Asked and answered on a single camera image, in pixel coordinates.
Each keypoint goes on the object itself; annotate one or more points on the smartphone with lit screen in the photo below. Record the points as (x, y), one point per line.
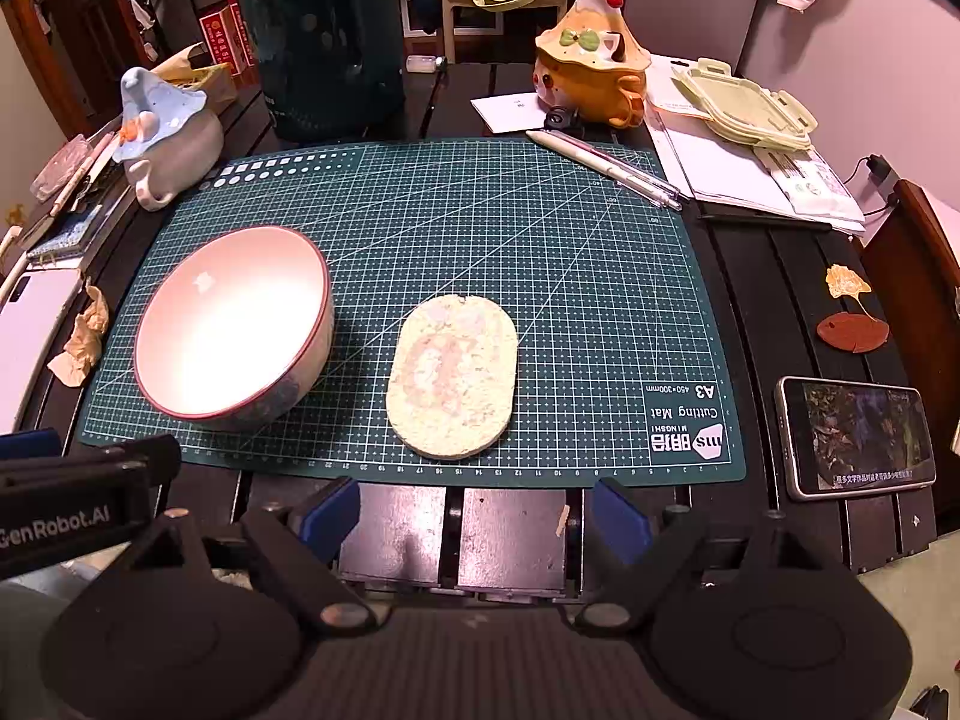
(852, 439)

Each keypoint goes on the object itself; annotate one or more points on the white paper stack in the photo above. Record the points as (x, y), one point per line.
(800, 184)

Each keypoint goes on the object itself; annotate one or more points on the white pen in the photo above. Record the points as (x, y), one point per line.
(658, 193)

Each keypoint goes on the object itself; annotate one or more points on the leaf shaped coaster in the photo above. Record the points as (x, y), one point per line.
(856, 331)

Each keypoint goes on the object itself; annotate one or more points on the green cutting mat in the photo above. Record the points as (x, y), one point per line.
(621, 367)

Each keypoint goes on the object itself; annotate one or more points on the white card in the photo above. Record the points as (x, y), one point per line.
(509, 113)

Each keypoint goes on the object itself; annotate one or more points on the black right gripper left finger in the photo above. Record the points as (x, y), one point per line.
(291, 553)

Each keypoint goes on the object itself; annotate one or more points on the blue hat white teapot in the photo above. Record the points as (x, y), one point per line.
(169, 137)

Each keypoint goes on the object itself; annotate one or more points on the crumpled brown paper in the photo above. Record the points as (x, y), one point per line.
(85, 345)

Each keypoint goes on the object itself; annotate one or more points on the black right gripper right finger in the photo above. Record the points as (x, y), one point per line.
(652, 561)

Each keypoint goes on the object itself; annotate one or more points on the orange pig teapot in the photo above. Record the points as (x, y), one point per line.
(590, 66)

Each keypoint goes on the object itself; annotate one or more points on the red box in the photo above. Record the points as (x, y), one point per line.
(226, 38)

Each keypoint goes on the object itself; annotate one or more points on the pale green container lid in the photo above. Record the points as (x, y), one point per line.
(744, 112)

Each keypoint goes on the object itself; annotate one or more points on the beige oval sponge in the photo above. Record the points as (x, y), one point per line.
(452, 381)

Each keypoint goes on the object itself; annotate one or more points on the white bowl red rim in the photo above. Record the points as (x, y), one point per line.
(239, 331)

